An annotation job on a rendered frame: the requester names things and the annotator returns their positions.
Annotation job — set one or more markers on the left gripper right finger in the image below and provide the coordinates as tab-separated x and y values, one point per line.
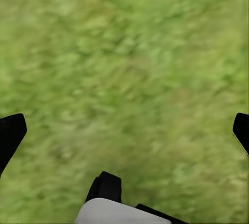
241	129

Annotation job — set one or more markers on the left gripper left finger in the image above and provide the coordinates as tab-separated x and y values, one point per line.
12	131

